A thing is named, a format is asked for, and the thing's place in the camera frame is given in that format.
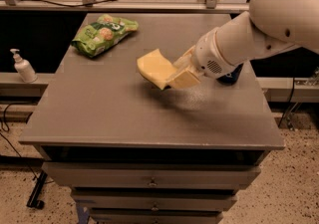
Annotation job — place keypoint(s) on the top drawer knob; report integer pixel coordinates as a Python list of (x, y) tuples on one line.
[(152, 183)]

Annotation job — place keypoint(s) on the drawer knob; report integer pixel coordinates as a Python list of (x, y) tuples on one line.
[(154, 208), (152, 183)]

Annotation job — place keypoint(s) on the white pump dispenser bottle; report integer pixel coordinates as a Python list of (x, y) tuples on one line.
[(23, 67)]

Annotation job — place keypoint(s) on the grey drawer cabinet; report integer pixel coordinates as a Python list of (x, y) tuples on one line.
[(105, 132)]

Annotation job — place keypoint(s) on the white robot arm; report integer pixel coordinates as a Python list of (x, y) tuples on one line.
[(268, 28)]

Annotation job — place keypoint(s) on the black metal floor stand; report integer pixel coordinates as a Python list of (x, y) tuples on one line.
[(34, 201)]

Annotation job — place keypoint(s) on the yellow wavy sponge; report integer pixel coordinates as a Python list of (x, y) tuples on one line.
[(156, 68)]

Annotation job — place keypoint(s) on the green rice chip bag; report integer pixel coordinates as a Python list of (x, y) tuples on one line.
[(101, 35)]

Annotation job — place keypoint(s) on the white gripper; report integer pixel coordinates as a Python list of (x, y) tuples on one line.
[(208, 58)]

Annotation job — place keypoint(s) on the blue pepsi can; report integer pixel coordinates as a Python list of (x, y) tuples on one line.
[(231, 78)]

